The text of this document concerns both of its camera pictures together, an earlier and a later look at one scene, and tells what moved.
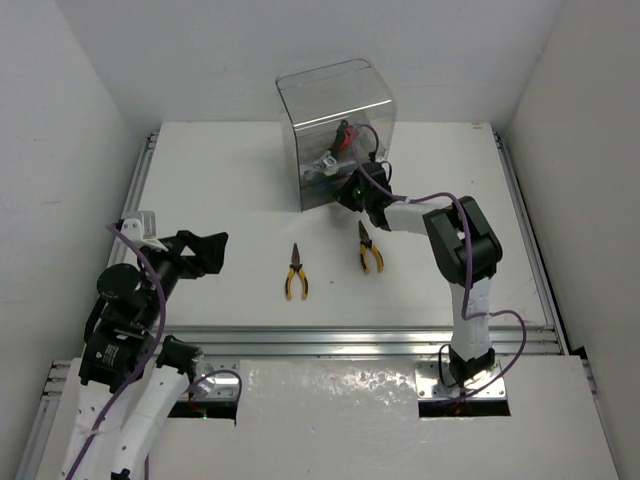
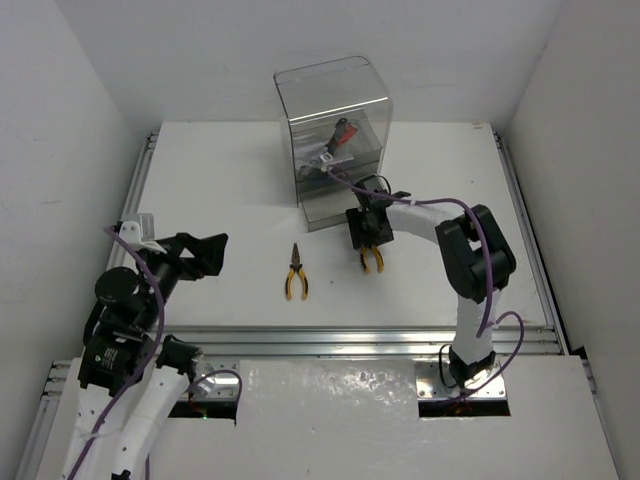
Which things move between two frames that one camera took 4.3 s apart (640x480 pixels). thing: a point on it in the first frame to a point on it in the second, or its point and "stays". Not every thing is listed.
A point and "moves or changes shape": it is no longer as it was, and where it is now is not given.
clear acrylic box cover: (342, 119) stays
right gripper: (345, 193) to (361, 236)
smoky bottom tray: (310, 200) moves or changes shape
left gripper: (185, 255) stays
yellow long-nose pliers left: (296, 266) stays
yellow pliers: (366, 245) stays
